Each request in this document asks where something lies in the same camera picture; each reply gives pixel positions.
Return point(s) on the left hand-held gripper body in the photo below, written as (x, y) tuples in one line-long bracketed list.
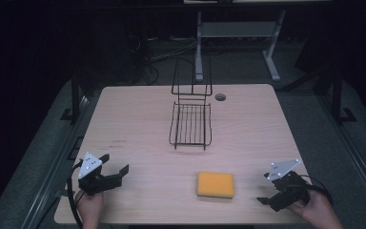
[(92, 178)]

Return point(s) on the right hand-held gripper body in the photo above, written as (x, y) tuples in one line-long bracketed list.
[(287, 186)]

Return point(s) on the person's left hand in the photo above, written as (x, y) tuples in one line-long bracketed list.
[(90, 208)]

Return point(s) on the person's right hand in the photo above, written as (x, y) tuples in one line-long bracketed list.
[(317, 211)]

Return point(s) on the yellow sponge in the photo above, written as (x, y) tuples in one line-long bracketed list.
[(215, 184)]

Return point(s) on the grey metal stand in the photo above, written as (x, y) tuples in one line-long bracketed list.
[(235, 29)]

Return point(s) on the metal floor rail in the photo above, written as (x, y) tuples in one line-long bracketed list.
[(57, 159), (355, 152)]

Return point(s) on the black upright post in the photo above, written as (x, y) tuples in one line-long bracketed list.
[(337, 95), (75, 95)]

